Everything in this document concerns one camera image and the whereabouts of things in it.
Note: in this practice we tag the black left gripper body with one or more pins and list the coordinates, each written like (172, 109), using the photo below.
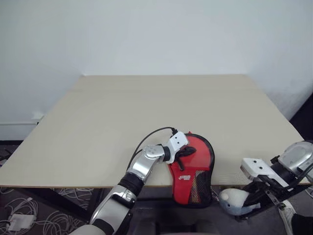
(179, 155)

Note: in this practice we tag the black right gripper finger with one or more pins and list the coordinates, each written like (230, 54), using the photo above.
(252, 189)
(258, 198)

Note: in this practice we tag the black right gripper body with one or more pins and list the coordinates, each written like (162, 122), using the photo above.
(266, 186)

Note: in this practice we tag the red table tennis paddle case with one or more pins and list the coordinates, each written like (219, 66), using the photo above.
(198, 161)

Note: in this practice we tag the light blue plush toy pendant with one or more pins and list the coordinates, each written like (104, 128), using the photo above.
(232, 198)

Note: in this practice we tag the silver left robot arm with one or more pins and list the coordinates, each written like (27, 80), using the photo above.
(139, 169)

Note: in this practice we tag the white sneaker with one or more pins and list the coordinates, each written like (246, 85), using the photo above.
(288, 215)

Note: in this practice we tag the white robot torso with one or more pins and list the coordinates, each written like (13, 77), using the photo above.
(90, 230)

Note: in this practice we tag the white power adapter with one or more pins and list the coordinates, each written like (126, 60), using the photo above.
(20, 222)

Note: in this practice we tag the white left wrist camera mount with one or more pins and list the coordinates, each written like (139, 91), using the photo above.
(178, 140)

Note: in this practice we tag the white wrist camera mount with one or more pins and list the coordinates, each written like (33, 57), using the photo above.
(256, 167)
(178, 140)

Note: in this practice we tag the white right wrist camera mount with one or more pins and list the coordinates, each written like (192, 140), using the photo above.
(256, 167)

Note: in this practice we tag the black table frame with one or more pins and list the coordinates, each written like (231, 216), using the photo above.
(49, 199)

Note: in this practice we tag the white wall socket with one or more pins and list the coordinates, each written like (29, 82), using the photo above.
(38, 115)

